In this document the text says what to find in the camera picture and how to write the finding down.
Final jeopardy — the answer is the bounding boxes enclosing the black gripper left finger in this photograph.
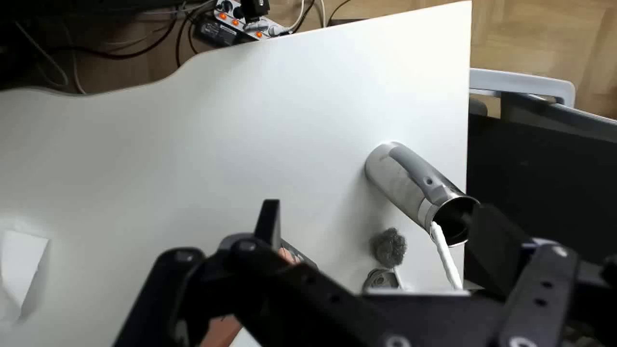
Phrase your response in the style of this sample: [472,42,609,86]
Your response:
[113,198,402,347]

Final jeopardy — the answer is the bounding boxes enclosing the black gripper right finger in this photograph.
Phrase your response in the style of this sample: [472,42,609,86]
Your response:
[466,202,580,347]

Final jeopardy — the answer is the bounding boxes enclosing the white plastic stick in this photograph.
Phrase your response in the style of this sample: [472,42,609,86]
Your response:
[427,219,464,291]

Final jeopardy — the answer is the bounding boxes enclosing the small grey lump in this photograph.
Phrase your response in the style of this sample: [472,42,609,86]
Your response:
[360,266,400,295]

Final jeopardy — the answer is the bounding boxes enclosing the small grey knob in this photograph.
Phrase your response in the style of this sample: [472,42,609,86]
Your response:
[369,225,408,270]

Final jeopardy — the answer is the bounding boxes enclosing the silver grey cylinder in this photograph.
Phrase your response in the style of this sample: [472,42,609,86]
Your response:
[362,140,481,246]

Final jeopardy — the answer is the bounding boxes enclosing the white flat panel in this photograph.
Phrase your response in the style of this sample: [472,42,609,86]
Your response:
[468,65,578,108]

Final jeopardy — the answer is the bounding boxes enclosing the power strip with orange switches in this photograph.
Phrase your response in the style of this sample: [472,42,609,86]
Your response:
[190,0,285,48]

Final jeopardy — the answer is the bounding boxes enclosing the white cable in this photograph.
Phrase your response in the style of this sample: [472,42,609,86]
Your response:
[281,0,331,34]

